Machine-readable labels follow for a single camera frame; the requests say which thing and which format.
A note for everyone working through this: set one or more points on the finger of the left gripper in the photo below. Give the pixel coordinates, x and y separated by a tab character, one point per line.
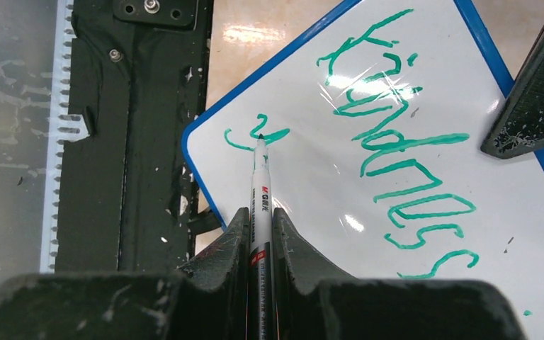
519	127

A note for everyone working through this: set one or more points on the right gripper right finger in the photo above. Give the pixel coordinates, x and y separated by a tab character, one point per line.
318	300

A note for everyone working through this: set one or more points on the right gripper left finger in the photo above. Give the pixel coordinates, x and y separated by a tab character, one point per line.
203	299

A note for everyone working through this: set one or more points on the green whiteboard marker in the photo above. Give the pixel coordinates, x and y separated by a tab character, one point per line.
261	310

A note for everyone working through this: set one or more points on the blue-framed whiteboard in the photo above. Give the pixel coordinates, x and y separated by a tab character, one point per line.
374	119

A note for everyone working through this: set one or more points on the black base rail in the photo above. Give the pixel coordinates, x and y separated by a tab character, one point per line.
139	76

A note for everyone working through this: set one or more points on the white cable duct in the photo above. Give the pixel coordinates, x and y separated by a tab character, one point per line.
62	128

